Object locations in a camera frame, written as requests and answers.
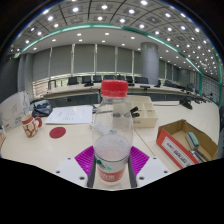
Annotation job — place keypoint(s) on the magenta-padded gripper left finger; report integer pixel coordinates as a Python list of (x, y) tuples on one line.
[(70, 170)]

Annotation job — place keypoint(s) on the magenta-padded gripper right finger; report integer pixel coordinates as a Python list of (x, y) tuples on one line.
[(151, 170)]

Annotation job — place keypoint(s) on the clear red-capped water bottle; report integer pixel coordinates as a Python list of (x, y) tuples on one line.
[(112, 146)]

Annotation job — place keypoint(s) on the brown cardboard box red label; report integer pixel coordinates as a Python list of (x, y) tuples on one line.
[(175, 150)]

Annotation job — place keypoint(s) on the flat round red coaster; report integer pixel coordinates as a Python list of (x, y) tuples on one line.
[(57, 132)]

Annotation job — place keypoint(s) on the teal stapler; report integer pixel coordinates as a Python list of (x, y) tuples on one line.
[(192, 140)]

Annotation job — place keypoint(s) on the white printed paper sheet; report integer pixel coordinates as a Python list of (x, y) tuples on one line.
[(70, 115)]

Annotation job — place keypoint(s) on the white open organizer box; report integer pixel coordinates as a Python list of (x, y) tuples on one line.
[(146, 115)]

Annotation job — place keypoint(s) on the red and cream patterned mug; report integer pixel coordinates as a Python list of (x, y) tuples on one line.
[(30, 126)]

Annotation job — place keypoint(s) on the black desk device with screen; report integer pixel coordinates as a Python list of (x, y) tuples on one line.
[(41, 108)]

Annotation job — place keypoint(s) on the black conference microphone unit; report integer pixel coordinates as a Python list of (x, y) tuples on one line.
[(186, 104)]

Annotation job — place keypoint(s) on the long curved conference desk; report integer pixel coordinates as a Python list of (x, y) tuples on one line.
[(73, 90)]

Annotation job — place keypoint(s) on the large white cardboard box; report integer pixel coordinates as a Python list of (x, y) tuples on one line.
[(12, 111)]

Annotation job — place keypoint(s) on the row of black office chairs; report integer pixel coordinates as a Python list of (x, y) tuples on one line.
[(86, 79)]

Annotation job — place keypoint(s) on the recessed ceiling lights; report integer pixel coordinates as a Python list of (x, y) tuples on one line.
[(104, 6)]

